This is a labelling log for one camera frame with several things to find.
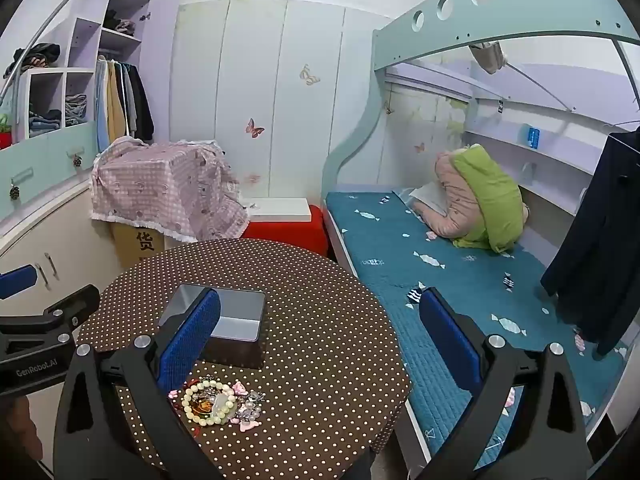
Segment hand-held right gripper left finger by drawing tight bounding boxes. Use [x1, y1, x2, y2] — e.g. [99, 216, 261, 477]
[52, 287, 223, 480]

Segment cream bead bracelet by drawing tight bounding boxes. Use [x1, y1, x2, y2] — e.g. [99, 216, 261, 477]
[181, 379, 238, 427]

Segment pink charm pearl chain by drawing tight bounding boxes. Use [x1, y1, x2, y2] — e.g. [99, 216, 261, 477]
[167, 377, 266, 433]

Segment metal brace rod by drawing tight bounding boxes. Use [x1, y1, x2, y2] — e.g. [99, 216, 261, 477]
[505, 62, 573, 111]

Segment grey fabric pouch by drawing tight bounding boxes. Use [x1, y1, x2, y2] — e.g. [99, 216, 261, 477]
[468, 40, 508, 75]

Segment teal candy print bed sheet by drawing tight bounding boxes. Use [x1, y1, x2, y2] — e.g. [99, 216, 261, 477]
[325, 190, 631, 471]

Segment dark crumpled clothes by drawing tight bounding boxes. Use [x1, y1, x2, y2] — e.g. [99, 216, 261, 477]
[5, 42, 61, 78]

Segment teal bunk bed frame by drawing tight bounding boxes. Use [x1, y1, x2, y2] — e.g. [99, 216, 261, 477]
[322, 0, 640, 480]

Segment beige cabinet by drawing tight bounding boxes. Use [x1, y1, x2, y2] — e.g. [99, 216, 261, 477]
[0, 180, 121, 311]

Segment folded pink green quilt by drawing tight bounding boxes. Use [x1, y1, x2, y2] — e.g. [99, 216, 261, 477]
[432, 150, 531, 241]

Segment folded clothes pile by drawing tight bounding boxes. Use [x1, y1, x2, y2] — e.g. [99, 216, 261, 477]
[102, 7, 136, 36]

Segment folded jeans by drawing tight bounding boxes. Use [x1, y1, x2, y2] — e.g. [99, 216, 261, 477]
[27, 92, 88, 133]

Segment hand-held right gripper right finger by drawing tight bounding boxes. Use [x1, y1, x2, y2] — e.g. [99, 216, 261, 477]
[415, 287, 593, 480]

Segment grey metal tin box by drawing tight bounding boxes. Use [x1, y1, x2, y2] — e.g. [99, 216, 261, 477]
[159, 283, 267, 370]

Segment cardboard box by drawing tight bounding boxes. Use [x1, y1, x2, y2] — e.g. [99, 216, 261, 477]
[111, 220, 166, 271]

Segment pink checked cloth cover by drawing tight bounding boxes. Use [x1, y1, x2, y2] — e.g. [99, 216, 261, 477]
[90, 136, 251, 243]

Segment white wardrobe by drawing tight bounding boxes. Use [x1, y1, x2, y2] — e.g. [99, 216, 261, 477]
[172, 0, 376, 201]

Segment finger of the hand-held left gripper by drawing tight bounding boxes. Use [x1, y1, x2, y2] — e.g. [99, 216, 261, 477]
[0, 264, 39, 302]
[44, 284, 102, 332]

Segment white pillow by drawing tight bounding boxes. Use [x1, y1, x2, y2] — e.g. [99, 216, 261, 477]
[407, 182, 451, 221]

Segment curved metal rail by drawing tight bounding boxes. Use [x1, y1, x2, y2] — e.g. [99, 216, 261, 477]
[0, 0, 121, 101]

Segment pale jade pendant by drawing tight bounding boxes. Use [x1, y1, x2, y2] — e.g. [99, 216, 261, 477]
[207, 392, 236, 423]

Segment white shelf unit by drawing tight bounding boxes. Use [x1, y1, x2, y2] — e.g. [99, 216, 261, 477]
[10, 0, 153, 146]

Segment row of hanging clothes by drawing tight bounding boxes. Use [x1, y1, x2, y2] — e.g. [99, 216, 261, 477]
[95, 55, 156, 153]

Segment red stool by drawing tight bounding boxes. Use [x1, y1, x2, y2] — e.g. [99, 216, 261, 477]
[240, 205, 328, 261]

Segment round polka dot table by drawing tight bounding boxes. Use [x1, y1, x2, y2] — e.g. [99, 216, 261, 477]
[75, 239, 413, 480]

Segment teal drawer unit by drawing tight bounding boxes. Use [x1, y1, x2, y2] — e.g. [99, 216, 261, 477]
[0, 120, 98, 221]

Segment dark hanging coat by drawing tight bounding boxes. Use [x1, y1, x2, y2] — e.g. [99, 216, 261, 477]
[540, 127, 640, 358]

